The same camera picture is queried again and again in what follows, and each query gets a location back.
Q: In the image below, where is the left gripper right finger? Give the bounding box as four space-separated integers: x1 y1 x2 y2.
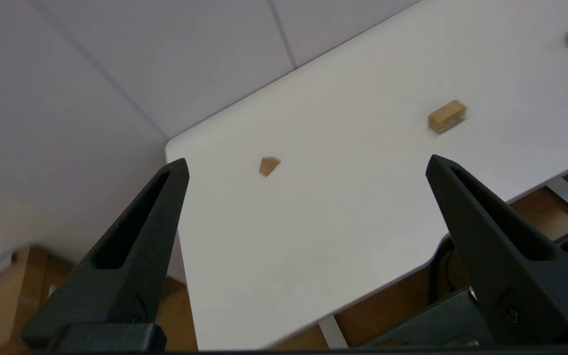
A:
426 154 568 346

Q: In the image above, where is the triangular wooden building block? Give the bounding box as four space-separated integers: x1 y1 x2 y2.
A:
258 156 282 178

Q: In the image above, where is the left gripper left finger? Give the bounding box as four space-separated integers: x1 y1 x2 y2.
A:
22 158 190 352

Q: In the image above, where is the arched wooden building block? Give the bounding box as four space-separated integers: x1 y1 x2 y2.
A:
427 100 467 135

